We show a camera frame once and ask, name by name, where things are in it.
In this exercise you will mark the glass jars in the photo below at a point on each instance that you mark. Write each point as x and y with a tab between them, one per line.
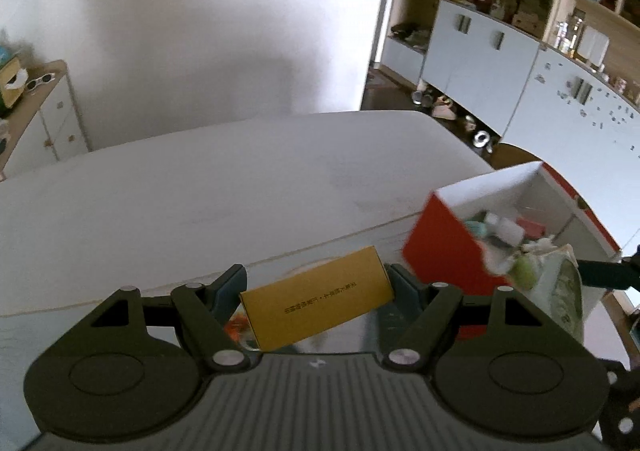
569	35

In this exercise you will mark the low white cabinet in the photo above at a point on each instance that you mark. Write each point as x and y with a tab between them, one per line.
404	58

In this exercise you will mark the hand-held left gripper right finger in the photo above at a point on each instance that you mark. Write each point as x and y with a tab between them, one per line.
402	283

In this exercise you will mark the yellow orange cardboard box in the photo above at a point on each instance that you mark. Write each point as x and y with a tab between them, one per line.
320	296

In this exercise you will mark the white side cabinet wooden top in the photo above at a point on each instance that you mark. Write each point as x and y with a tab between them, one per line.
50	126

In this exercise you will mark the white sunglasses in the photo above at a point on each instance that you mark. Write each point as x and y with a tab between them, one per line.
39	82

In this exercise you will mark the white containers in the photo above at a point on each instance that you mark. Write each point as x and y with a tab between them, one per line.
595	47

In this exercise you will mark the white cabinet with dotted doors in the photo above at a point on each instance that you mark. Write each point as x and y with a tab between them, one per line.
575	121

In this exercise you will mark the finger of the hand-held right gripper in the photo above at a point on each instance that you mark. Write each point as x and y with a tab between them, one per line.
607	273

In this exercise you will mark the tissue box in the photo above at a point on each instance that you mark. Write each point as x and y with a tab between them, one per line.
11	81

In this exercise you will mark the white two-door cabinet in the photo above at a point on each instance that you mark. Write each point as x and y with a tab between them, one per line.
475	61

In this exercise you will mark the red cardboard box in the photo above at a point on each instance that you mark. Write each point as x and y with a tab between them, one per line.
440	251

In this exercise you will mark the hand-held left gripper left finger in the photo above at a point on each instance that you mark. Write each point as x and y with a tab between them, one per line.
231	288

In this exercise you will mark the clear plastic packet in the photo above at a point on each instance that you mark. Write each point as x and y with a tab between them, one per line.
557	291

